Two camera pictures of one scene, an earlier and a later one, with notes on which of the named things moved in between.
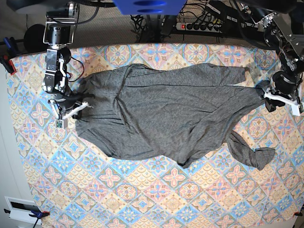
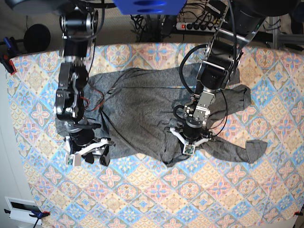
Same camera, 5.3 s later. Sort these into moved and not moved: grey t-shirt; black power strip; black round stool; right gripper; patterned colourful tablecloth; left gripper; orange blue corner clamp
Moved: right gripper; grey t-shirt; left gripper
Not moved: orange blue corner clamp; black round stool; patterned colourful tablecloth; black power strip
